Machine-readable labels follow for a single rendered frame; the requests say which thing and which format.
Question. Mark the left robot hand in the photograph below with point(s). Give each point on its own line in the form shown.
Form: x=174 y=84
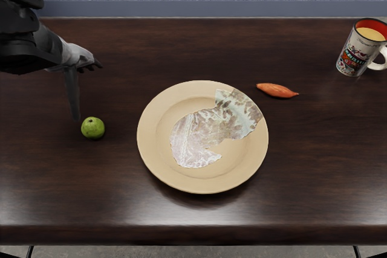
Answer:
x=73 y=56

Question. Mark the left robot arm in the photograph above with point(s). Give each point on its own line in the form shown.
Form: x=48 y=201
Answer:
x=21 y=37

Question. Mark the green round fruit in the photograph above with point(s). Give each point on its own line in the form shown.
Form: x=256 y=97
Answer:
x=92 y=128

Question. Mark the beige patterned plate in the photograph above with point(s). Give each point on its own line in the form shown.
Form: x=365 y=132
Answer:
x=202 y=137

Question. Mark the orange sweet potato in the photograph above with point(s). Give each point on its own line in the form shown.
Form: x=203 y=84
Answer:
x=276 y=90

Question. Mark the printed mug with red inside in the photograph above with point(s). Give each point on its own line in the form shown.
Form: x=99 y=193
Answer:
x=359 y=49

